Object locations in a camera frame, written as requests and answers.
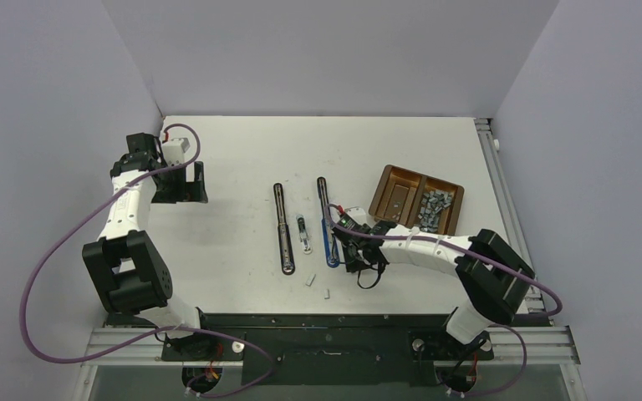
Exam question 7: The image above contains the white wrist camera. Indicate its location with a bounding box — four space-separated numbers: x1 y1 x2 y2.
161 138 191 166
344 206 368 224

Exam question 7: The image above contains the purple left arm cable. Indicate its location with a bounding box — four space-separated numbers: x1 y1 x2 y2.
18 122 277 401

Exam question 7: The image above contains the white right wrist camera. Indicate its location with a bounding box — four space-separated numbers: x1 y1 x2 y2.
344 206 368 224

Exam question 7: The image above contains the pile of staple strips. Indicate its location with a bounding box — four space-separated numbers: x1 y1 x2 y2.
417 190 454 232

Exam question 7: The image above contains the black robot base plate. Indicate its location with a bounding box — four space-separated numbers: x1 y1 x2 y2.
89 313 548 391

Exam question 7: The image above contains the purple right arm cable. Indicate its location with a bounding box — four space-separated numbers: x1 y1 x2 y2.
325 203 564 399

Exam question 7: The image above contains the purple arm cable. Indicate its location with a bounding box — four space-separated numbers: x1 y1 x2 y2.
18 122 277 401
325 203 564 399

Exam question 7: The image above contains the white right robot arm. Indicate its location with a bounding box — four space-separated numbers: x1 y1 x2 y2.
332 216 535 358

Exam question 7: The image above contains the brown wooden tray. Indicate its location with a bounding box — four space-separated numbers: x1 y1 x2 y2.
369 165 465 235

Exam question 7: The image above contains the black stapler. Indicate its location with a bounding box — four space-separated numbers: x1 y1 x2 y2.
273 183 296 276

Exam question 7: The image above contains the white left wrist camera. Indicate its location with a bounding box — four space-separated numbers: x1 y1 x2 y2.
161 138 191 166

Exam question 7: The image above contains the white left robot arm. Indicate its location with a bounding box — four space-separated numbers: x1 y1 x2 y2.
82 133 216 359

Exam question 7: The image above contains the aluminium side rail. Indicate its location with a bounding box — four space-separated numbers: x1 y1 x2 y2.
475 117 581 367

